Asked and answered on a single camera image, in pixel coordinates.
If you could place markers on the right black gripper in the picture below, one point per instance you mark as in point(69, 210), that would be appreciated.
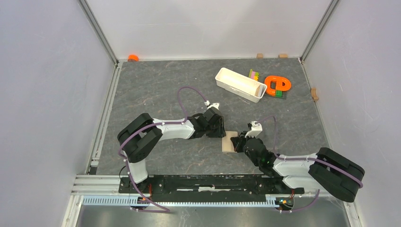
point(238, 142)

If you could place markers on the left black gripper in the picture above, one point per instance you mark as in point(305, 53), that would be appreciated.
point(220, 132)

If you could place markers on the beige card holder wallet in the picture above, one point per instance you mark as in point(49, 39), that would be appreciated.
point(226, 143)

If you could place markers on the white plastic bin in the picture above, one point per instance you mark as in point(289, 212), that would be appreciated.
point(238, 84)

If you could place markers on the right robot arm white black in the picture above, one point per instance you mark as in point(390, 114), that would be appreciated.
point(325, 170)

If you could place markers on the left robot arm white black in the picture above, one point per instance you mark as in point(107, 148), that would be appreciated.
point(139, 138)

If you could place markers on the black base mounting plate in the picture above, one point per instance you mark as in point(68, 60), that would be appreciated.
point(214, 188)

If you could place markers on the green block on plate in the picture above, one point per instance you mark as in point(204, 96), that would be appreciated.
point(278, 93)

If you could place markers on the pink yellow green block stack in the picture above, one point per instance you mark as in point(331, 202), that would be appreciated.
point(253, 75)

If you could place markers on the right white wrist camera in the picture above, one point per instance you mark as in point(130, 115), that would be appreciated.
point(255, 128)

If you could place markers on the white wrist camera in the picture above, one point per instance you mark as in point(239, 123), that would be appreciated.
point(255, 128)
point(211, 105)

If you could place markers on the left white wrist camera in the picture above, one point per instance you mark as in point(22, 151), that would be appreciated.
point(211, 105)

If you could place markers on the wooden block right wall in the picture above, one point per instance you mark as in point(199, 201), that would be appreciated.
point(314, 95)

